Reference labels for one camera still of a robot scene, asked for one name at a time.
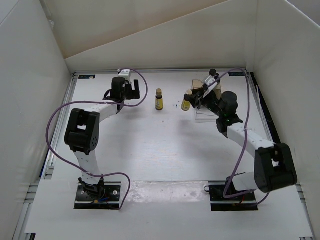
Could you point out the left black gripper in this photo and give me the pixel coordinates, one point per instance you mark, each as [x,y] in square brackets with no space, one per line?
[134,94]

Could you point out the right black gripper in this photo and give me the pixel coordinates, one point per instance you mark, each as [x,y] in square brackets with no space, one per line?
[194,99]

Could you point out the small yellow-label bottle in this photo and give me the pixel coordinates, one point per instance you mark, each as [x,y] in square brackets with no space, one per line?
[185,106]
[158,99]

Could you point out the tall clear chili bottle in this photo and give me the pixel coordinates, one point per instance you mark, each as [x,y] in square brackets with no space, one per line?
[212,72]

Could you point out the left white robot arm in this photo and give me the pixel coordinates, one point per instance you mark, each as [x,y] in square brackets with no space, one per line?
[83,128]

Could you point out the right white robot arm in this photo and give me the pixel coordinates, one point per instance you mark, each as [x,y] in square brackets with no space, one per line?
[274,167]

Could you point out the tiered clear condiment rack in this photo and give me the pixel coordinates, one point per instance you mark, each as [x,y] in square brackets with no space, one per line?
[203,114]

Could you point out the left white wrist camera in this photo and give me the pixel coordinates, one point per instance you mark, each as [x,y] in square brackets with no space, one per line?
[124,73]

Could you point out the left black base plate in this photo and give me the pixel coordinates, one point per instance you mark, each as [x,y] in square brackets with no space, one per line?
[107,199]

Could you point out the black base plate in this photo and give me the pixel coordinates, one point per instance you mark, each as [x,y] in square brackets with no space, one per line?
[218,203]
[107,199]

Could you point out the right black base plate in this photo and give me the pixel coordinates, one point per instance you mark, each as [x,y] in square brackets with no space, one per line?
[218,203]

